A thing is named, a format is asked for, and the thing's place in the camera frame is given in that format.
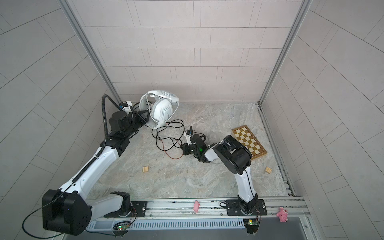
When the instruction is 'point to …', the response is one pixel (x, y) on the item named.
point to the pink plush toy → (283, 214)
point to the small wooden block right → (268, 169)
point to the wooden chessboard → (243, 134)
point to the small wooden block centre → (145, 169)
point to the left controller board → (121, 227)
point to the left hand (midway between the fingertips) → (153, 108)
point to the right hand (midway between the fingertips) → (180, 147)
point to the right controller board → (252, 225)
